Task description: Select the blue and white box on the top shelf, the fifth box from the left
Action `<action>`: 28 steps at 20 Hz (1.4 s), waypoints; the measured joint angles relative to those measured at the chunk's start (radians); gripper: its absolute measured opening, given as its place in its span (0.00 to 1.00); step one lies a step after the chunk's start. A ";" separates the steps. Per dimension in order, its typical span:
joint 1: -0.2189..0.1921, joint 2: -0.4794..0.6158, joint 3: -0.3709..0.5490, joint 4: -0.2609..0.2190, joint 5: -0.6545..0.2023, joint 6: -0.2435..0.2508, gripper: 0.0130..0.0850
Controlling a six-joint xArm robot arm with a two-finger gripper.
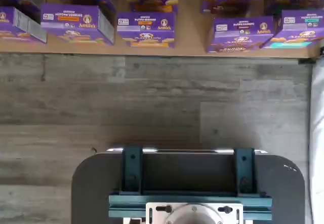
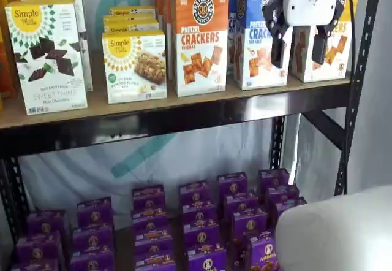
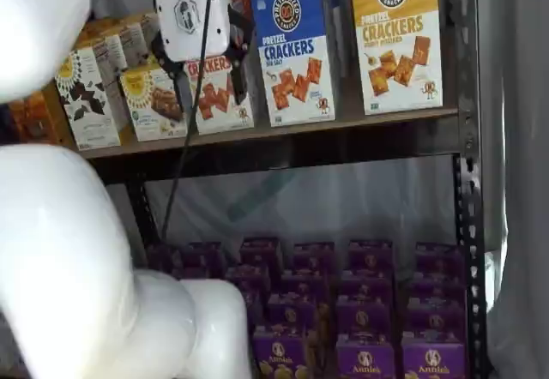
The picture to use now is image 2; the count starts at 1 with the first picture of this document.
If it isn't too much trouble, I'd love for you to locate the white backdrop sheet teal logo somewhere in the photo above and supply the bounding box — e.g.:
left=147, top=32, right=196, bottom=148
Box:
left=18, top=0, right=304, bottom=219

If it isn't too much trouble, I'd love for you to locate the blue sea salt cracker box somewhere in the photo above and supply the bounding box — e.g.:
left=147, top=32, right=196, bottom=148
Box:
left=236, top=0, right=293, bottom=91
left=227, top=0, right=255, bottom=82

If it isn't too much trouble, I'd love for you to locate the white almond flour bars box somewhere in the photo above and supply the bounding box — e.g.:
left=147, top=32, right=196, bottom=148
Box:
left=102, top=29, right=168, bottom=105
left=109, top=6, right=157, bottom=19
left=103, top=15, right=160, bottom=35

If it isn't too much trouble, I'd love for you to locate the black metal shelving rack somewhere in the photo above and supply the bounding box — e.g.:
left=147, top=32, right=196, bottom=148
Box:
left=0, top=0, right=383, bottom=271

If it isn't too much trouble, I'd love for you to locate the purple Annie's snack box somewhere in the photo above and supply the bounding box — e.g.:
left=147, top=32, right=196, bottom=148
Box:
left=132, top=210, right=168, bottom=234
left=72, top=224, right=115, bottom=254
left=15, top=232, right=62, bottom=263
left=70, top=249, right=116, bottom=271
left=271, top=197, right=307, bottom=223
left=10, top=258, right=61, bottom=271
left=187, top=246, right=228, bottom=271
left=182, top=203, right=217, bottom=226
left=183, top=221, right=220, bottom=251
left=234, top=234, right=281, bottom=271
left=132, top=185, right=167, bottom=214
left=265, top=185, right=300, bottom=206
left=179, top=180, right=213, bottom=206
left=231, top=209, right=269, bottom=239
left=216, top=172, right=249, bottom=202
left=134, top=251, right=176, bottom=271
left=133, top=229, right=173, bottom=255
left=26, top=210, right=67, bottom=239
left=223, top=193, right=258, bottom=219
left=76, top=196, right=114, bottom=227
left=258, top=169, right=290, bottom=197

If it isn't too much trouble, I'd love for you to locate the wooden shelf board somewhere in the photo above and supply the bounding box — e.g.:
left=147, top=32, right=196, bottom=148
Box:
left=0, top=53, right=352, bottom=129

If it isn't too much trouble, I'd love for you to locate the yellow honey mustard cracker box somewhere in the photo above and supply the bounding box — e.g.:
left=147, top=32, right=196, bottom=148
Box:
left=290, top=0, right=361, bottom=83

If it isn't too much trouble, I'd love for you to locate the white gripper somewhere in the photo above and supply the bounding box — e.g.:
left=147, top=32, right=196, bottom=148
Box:
left=262, top=0, right=345, bottom=69

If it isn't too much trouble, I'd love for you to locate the white sweet thins box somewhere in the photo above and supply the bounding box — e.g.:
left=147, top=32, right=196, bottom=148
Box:
left=4, top=0, right=89, bottom=116
left=20, top=0, right=94, bottom=93

